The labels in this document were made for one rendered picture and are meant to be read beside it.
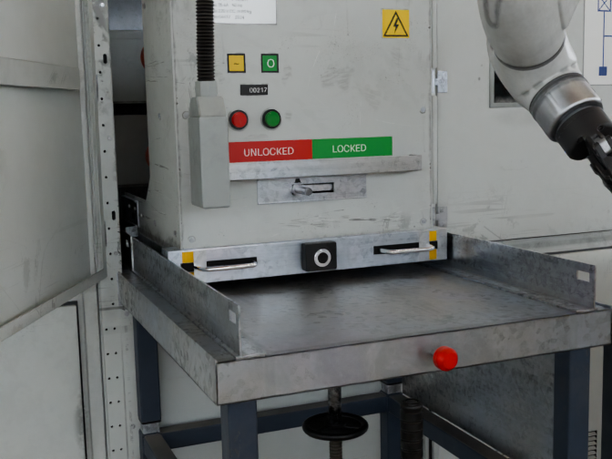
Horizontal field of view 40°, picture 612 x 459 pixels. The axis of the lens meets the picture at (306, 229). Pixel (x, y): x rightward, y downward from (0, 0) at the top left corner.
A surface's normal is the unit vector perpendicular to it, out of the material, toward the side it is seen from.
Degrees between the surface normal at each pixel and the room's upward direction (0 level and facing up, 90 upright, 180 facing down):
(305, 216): 90
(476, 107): 90
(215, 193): 90
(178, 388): 90
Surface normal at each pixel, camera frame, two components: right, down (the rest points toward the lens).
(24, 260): 1.00, -0.01
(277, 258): 0.38, 0.11
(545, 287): -0.92, 0.07
